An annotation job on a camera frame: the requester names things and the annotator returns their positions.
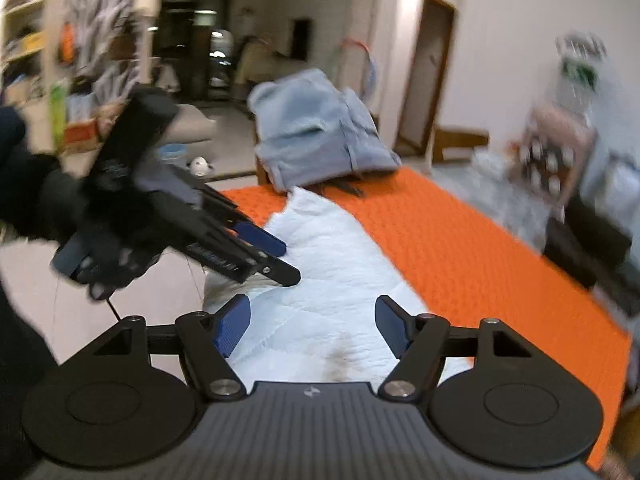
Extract white quilted vest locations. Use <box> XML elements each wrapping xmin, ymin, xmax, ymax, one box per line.
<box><xmin>203</xmin><ymin>188</ymin><xmax>428</xmax><ymax>387</ymax></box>

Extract dark grey folded clothes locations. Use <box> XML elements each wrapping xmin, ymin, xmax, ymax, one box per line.
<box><xmin>542</xmin><ymin>195</ymin><xmax>639</xmax><ymax>318</ymax></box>

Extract black gloved left hand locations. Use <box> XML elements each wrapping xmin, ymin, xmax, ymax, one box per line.
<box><xmin>1</xmin><ymin>106</ymin><xmax>157</xmax><ymax>299</ymax></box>

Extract orange patterned table mat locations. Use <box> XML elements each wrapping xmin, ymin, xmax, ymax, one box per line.
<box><xmin>230</xmin><ymin>168</ymin><xmax>631</xmax><ymax>467</ymax></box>

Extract black belt with buckle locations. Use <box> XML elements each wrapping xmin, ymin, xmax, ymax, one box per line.
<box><xmin>319</xmin><ymin>179</ymin><xmax>366</xmax><ymax>198</ymax></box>

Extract light blue denim jeans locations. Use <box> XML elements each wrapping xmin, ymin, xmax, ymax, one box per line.
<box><xmin>247</xmin><ymin>68</ymin><xmax>401</xmax><ymax>193</ymax></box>

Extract storage shelf unit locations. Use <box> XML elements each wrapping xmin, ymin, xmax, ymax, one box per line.
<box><xmin>1</xmin><ymin>0</ymin><xmax>160</xmax><ymax>153</ymax></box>

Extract colourful hula hoop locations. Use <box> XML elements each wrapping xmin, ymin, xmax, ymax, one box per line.
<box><xmin>328</xmin><ymin>37</ymin><xmax>378</xmax><ymax>104</ymax></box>

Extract pink water dispenser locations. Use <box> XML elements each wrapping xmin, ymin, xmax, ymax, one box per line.
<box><xmin>510</xmin><ymin>102</ymin><xmax>598</xmax><ymax>208</ymax></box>

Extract white plastic bag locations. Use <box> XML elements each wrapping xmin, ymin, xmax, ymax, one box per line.
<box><xmin>580</xmin><ymin>148</ymin><xmax>639</xmax><ymax>237</ymax></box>

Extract clear water bottle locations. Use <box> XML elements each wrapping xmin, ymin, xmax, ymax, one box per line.
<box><xmin>552</xmin><ymin>32</ymin><xmax>608</xmax><ymax>128</ymax></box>

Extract wall mounted television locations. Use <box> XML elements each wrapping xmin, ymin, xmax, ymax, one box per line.
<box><xmin>288</xmin><ymin>18</ymin><xmax>314</xmax><ymax>62</ymax></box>

